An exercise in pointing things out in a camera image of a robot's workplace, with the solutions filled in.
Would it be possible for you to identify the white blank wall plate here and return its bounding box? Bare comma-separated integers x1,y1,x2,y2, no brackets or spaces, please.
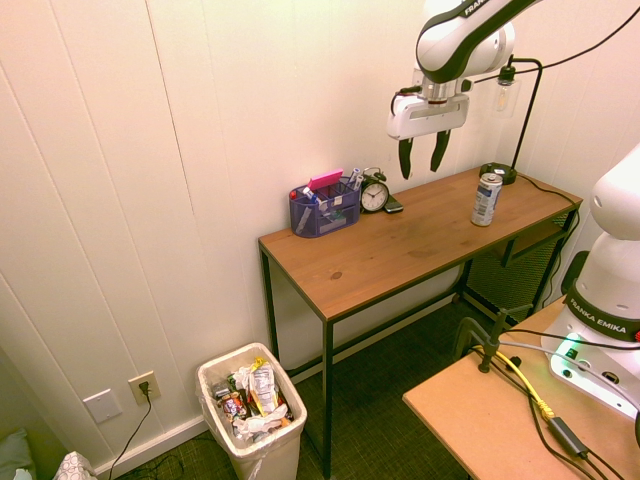
81,388,124,426

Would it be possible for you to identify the yellow cable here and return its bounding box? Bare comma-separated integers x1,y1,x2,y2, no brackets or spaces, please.
471,344,557,420

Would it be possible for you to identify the pale pillow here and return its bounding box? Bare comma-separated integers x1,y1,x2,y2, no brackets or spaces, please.
0,426,37,480

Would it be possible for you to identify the black plug with cable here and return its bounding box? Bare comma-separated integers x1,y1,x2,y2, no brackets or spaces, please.
108,381,152,480

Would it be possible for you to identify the pink sticky note pad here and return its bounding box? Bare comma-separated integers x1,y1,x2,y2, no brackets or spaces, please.
308,168,345,191

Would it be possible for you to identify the black lamp cable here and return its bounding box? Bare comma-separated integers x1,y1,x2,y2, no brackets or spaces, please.
514,173,583,309

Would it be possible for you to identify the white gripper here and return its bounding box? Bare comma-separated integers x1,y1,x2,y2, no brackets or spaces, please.
385,88,471,181

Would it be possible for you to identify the black cable adapter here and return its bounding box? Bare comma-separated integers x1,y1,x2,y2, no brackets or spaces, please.
546,415,592,459

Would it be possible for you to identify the clear plastic bin liner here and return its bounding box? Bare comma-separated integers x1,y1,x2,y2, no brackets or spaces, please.
195,341,309,480

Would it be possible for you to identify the crumpled white tissue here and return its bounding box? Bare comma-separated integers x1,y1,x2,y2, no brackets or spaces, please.
232,364,262,392
232,403,292,441

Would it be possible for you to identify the grey cable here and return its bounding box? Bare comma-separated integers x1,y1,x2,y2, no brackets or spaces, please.
498,341,622,385

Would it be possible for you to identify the yellow chip bag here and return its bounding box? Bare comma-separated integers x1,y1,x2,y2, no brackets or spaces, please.
247,356,282,417

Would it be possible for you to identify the black alarm clock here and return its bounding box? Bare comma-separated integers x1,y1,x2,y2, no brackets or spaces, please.
359,166,391,214

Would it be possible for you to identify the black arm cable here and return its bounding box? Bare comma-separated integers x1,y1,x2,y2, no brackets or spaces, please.
471,8,640,85

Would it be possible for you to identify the white blue drink can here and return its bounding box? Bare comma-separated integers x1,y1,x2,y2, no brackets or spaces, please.
470,172,504,228

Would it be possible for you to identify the brown panda snack bag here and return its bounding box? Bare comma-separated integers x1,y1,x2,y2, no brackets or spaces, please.
219,390,250,422

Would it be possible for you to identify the blue mesh desk organizer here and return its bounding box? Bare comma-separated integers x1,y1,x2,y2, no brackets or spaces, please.
288,176,364,240

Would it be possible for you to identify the beige wall outlet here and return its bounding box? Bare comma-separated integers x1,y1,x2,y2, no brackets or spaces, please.
127,370,163,406

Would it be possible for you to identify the patterned tissue box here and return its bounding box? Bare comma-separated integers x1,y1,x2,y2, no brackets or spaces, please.
51,450,97,480

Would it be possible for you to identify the black clamp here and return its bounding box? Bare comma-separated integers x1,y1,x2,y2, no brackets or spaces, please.
451,303,535,376

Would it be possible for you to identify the wooden robot mounting table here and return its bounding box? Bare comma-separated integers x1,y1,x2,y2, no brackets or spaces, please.
402,296,640,480

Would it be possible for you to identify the black desk lamp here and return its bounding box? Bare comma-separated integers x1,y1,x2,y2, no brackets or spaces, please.
478,57,545,187

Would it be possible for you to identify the wooden desk with black frame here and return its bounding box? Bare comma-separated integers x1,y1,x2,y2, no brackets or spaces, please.
257,166,584,479

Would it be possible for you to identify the white trash bin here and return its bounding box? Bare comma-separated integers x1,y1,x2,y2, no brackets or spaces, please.
195,341,309,480

